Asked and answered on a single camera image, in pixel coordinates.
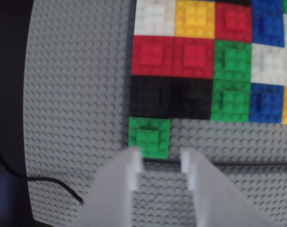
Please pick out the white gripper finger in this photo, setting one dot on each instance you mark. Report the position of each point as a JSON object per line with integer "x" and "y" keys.
{"x": 216, "y": 196}
{"x": 112, "y": 189}

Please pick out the blue lego cube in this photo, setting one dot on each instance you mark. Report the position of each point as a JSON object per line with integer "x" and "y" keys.
{"x": 267, "y": 27}
{"x": 267, "y": 3}
{"x": 266, "y": 104}

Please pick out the red lego cube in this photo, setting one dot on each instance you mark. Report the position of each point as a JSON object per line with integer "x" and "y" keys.
{"x": 194, "y": 56}
{"x": 233, "y": 21}
{"x": 152, "y": 55}

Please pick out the grey lego baseplate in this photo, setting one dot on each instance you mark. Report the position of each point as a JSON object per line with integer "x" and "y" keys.
{"x": 74, "y": 94}

